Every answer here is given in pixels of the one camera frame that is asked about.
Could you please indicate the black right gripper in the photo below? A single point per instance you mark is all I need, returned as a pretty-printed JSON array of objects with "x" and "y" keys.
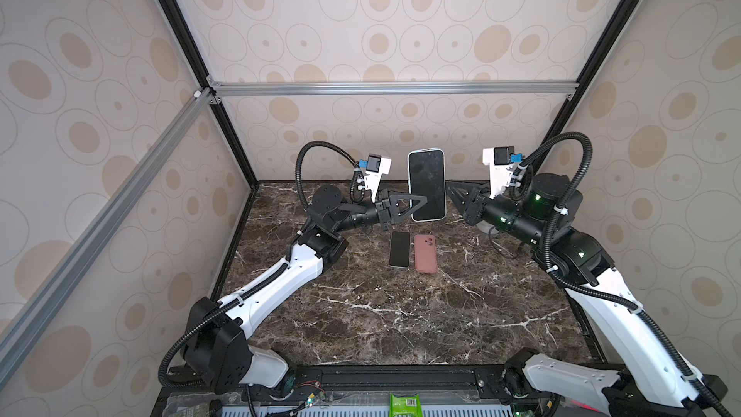
[{"x": 474, "y": 206}]

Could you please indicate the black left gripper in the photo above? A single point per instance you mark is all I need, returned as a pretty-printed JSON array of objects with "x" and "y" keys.
[{"x": 388, "y": 212}]

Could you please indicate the black smartphone without case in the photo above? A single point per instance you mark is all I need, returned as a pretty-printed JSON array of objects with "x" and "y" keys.
[{"x": 399, "y": 256}]

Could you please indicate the phone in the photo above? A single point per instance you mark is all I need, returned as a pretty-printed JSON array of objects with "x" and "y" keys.
[{"x": 426, "y": 258}]

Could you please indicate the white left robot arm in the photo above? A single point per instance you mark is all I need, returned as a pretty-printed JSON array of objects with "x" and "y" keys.
[{"x": 215, "y": 344}]

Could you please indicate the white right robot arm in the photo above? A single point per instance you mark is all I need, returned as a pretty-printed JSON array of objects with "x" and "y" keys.
[{"x": 656, "y": 379}]

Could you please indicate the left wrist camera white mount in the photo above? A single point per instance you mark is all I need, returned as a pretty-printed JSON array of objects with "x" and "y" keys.
[{"x": 372, "y": 170}]

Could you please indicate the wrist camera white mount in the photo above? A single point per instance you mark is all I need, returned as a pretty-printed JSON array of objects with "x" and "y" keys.
[
  {"x": 504, "y": 169},
  {"x": 372, "y": 170}
]

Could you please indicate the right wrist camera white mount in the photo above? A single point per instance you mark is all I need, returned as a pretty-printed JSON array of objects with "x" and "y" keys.
[{"x": 504, "y": 169}]

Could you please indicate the back aluminium frame rail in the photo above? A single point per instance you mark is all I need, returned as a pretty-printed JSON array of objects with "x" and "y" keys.
[{"x": 410, "y": 88}]

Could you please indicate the aluminium frame rail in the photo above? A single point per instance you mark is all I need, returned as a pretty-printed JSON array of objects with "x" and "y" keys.
[
  {"x": 51, "y": 296},
  {"x": 410, "y": 88}
]

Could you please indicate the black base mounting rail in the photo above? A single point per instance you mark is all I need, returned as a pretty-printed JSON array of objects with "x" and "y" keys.
[{"x": 331, "y": 390}]

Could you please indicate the left aluminium frame rail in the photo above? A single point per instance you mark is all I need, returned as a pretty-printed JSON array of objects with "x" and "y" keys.
[{"x": 51, "y": 296}]

